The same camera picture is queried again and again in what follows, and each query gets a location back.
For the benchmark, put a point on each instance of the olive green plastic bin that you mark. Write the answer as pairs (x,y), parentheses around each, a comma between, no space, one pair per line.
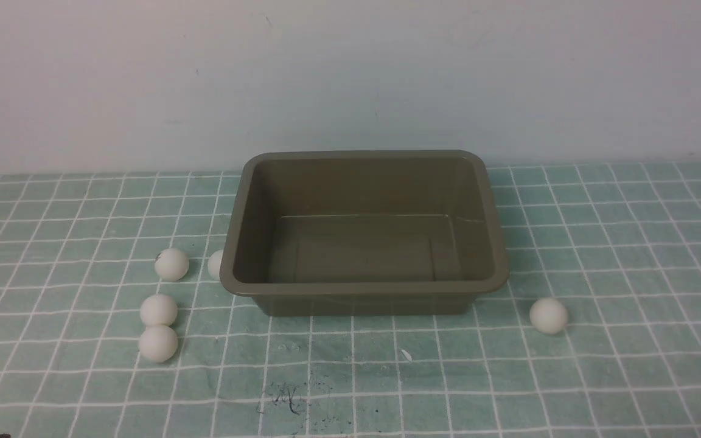
(371,232)

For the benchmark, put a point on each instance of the green checkered tablecloth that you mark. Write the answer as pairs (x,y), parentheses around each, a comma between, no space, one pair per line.
(619,245)

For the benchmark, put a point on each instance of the white ping-pong ball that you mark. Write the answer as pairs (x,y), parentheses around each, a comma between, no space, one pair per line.
(548,316)
(171,265)
(158,343)
(214,263)
(158,310)

